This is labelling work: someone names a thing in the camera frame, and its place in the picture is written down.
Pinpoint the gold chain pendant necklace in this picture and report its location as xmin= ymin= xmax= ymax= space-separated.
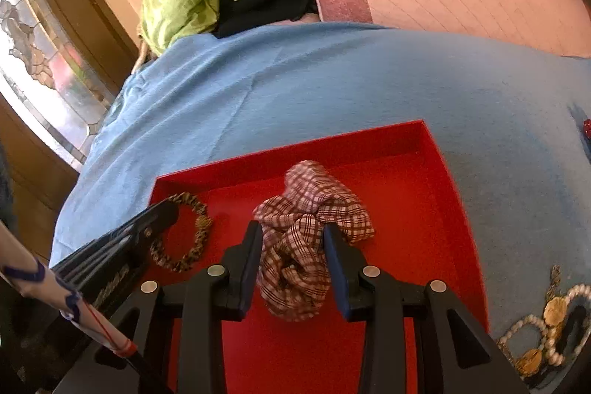
xmin=500 ymin=264 xmax=571 ymax=378

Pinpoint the small white pearl bracelet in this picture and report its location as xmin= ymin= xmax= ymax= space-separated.
xmin=497 ymin=313 xmax=551 ymax=346

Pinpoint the large white pearl bracelet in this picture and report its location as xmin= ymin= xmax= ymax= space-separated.
xmin=544 ymin=283 xmax=591 ymax=367

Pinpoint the red plaid scrunchie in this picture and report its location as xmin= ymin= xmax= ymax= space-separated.
xmin=253 ymin=160 xmax=375 ymax=321

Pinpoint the red shallow tray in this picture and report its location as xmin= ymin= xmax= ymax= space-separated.
xmin=151 ymin=121 xmax=489 ymax=393

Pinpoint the stained glass door panel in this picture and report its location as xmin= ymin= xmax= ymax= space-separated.
xmin=1 ymin=0 xmax=114 ymax=171

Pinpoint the light blue blanket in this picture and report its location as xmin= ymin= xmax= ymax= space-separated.
xmin=50 ymin=23 xmax=590 ymax=334

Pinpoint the red polka dot bow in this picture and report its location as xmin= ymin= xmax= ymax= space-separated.
xmin=583 ymin=119 xmax=591 ymax=141

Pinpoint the black garment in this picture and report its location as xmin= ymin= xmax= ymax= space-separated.
xmin=212 ymin=0 xmax=318 ymax=39

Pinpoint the leopard print hair tie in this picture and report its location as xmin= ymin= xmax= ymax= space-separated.
xmin=149 ymin=192 xmax=213 ymax=274

